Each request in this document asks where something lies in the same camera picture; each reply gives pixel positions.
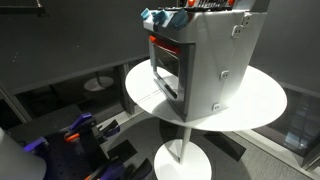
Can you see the purple clamp with orange trigger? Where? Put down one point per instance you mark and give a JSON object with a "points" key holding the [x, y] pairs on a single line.
{"points": [[108, 170], [80, 125]]}

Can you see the white round pedestal table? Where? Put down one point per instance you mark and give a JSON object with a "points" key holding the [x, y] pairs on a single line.
{"points": [[260, 100]]}

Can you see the black perforated mounting board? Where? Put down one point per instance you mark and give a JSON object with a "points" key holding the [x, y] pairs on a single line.
{"points": [[66, 160]]}

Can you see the white grey toy stove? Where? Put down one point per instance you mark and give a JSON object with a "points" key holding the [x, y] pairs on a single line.
{"points": [[213, 66]]}

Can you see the white round floor stand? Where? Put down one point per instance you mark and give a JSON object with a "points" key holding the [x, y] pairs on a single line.
{"points": [[99, 84]]}

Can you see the orange stove button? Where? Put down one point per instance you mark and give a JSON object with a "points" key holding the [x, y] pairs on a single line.
{"points": [[231, 2], [191, 2]]}

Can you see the blue stove knob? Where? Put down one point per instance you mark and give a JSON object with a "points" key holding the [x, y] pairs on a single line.
{"points": [[145, 13], [161, 16], [180, 19]]}

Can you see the dark grey oven door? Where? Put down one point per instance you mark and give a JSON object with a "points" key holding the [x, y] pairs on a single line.
{"points": [[186, 83]]}

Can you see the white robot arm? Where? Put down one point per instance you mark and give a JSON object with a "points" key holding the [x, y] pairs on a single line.
{"points": [[16, 163]]}

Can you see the dark metal railing frame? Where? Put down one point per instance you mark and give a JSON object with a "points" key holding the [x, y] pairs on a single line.
{"points": [[125, 90]]}

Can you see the black purple spring clamp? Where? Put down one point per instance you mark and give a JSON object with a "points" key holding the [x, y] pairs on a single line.
{"points": [[110, 129], [141, 170]]}

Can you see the black overhead mount bar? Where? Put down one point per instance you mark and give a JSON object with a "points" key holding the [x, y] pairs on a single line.
{"points": [[20, 9]]}

